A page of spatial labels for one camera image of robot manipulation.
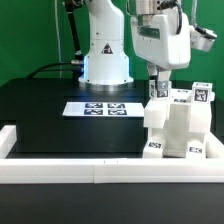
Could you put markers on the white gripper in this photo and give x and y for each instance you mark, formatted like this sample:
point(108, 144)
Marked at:
point(159, 43)

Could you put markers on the white U-shaped fence frame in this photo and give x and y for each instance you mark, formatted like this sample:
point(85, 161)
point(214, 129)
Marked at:
point(26, 171)

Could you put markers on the black camera pole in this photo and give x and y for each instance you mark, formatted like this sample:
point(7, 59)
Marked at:
point(70, 6)

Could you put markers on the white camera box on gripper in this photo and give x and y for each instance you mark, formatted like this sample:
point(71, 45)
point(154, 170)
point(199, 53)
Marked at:
point(201, 38)

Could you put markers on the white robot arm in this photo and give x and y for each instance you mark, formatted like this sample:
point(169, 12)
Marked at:
point(106, 65)

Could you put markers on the white chair back frame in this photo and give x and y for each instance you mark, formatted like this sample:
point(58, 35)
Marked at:
point(178, 111)

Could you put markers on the white marker sheet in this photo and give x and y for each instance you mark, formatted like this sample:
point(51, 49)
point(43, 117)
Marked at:
point(103, 109)

